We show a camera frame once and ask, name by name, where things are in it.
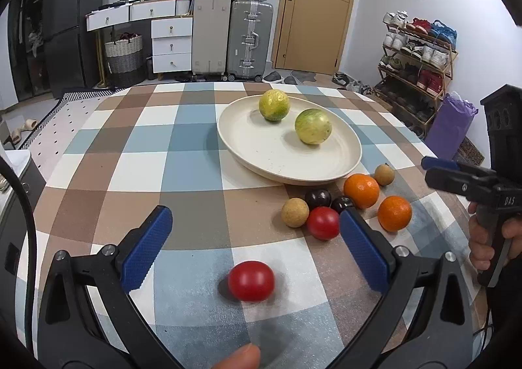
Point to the woven laundry basket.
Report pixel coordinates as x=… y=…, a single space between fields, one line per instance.
x=124 y=61

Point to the person's right hand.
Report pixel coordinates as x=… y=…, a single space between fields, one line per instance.
x=481 y=250

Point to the black sandal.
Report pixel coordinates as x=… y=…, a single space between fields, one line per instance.
x=340 y=78

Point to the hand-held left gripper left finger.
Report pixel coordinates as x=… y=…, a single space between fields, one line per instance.
x=147 y=248

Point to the red tomato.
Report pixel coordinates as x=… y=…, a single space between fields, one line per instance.
x=323 y=223
x=251 y=281

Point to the dark doormat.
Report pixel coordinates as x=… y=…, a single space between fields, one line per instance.
x=469 y=151

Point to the yellow-green guava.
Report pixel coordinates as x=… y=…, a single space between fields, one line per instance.
x=313 y=126
x=274 y=105

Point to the orange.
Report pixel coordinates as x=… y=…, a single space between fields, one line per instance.
x=394 y=213
x=361 y=190

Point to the person's right forearm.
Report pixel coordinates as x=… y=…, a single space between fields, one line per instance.
x=507 y=303

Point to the grey floor mat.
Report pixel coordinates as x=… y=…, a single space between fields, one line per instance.
x=305 y=76

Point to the beige suitcase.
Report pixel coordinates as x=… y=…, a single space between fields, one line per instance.
x=210 y=34

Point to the silver suitcase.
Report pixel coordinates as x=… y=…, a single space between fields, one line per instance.
x=249 y=38

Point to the wooden shoe rack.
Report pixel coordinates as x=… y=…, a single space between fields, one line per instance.
x=452 y=63

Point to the tan longan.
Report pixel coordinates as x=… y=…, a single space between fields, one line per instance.
x=295 y=212
x=384 y=174

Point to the white sneaker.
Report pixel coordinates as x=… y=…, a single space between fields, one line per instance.
x=359 y=86

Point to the purple bag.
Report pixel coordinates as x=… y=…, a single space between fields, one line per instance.
x=450 y=128

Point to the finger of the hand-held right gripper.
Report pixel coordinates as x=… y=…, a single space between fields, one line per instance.
x=456 y=185
x=440 y=163

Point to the white drawer cabinet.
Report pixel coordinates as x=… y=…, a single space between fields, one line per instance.
x=171 y=47

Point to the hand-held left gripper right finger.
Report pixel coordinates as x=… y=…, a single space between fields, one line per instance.
x=363 y=248

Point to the rows of shoes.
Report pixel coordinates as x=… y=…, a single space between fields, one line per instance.
x=424 y=53

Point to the dark purple plum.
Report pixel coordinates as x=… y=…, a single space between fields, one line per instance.
x=318 y=198
x=341 y=204

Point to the pair of beige slippers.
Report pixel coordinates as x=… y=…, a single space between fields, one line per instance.
x=23 y=130

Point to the dark glass wardrobe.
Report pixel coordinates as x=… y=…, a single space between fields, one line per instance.
x=30 y=34

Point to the dotted rug with striped border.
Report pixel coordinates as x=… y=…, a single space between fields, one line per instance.
x=61 y=124

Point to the checked tablecloth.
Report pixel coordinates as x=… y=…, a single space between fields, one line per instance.
x=191 y=173

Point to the person's left hand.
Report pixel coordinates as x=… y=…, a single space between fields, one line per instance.
x=240 y=359

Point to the black refrigerator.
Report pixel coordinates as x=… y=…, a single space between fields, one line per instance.
x=69 y=26

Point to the white dressing table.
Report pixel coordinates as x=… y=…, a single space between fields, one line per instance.
x=122 y=14

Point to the wooden door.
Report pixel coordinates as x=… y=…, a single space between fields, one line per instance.
x=318 y=14

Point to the cream round plate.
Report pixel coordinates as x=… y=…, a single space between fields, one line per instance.
x=265 y=148

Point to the grey slipper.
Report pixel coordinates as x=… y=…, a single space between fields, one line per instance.
x=272 y=76
x=291 y=79

